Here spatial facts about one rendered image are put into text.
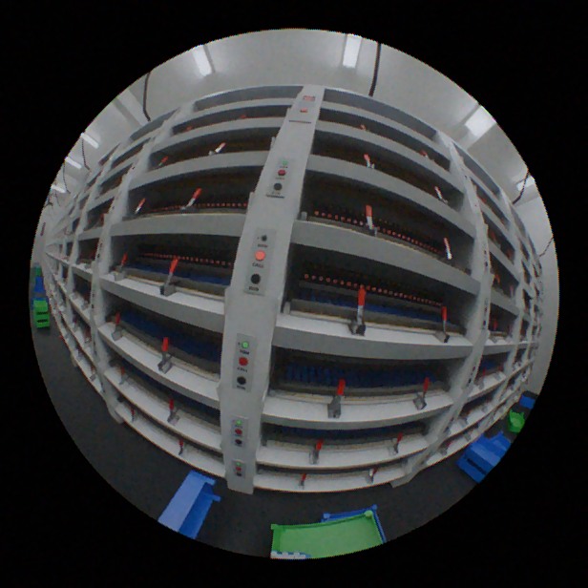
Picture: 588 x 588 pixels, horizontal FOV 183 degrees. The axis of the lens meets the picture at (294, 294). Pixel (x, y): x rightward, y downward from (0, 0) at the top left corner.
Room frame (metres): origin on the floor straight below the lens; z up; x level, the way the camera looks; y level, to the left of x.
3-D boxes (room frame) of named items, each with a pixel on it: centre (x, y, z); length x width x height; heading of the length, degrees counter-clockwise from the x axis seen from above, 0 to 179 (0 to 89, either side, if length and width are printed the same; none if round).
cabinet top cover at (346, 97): (0.40, 0.42, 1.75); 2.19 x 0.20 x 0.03; 89
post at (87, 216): (0.42, 1.47, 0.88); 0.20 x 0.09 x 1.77; 179
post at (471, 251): (0.38, -0.63, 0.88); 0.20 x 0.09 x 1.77; 179
